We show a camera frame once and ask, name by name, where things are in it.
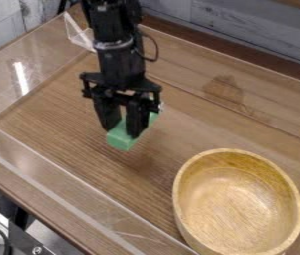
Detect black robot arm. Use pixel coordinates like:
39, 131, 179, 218
79, 0, 161, 137

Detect green rectangular block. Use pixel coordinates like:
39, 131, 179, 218
106, 101, 162, 153

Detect black metal table frame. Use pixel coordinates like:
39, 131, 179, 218
0, 178, 83, 255

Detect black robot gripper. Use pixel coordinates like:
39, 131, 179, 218
79, 41, 161, 138

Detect clear acrylic enclosure walls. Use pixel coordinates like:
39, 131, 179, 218
0, 19, 300, 255

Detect brown wooden bowl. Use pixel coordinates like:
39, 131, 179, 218
171, 148, 300, 255

